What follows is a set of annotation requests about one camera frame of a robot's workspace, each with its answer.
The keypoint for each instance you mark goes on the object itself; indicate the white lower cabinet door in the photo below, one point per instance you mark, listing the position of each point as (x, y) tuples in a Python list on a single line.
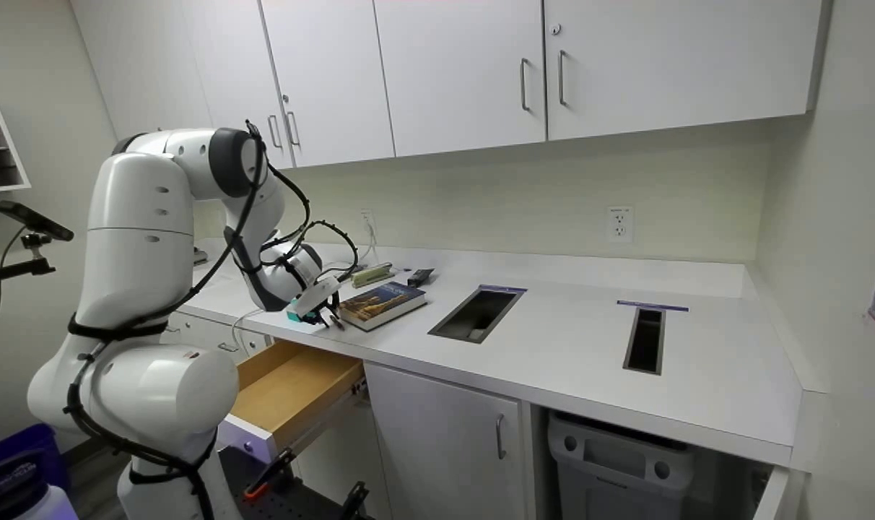
[(438, 452)]

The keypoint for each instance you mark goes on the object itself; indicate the open white cabinet door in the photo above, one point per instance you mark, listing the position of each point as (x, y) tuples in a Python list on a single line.
[(772, 495)]

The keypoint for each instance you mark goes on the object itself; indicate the dark blue hardcover book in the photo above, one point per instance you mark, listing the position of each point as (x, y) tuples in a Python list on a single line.
[(386, 304)]

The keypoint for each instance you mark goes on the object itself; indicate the wooden drawer white front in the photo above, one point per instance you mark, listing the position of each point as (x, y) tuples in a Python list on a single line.
[(294, 385)]

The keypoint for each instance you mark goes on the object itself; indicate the black camera on stand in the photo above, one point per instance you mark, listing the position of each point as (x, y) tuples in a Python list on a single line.
[(32, 222)]

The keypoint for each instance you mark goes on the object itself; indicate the small black flat device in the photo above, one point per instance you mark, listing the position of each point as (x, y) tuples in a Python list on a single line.
[(421, 277)]

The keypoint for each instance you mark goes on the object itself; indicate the white wall power outlet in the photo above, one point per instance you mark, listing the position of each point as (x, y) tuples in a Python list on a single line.
[(621, 225)]

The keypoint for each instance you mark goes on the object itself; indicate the blue plastic bin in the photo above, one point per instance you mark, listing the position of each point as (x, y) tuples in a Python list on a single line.
[(28, 447)]

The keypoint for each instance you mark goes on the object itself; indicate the white upper cabinet door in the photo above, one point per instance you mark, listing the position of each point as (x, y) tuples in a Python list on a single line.
[(177, 67), (324, 77), (686, 59), (455, 67)]

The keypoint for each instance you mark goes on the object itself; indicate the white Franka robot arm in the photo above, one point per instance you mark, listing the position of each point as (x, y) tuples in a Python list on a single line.
[(138, 233)]

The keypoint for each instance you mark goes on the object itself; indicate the beige stapler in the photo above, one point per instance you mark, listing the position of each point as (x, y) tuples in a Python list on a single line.
[(375, 277)]

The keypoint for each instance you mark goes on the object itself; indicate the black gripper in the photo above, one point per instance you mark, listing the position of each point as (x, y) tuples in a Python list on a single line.
[(317, 300)]

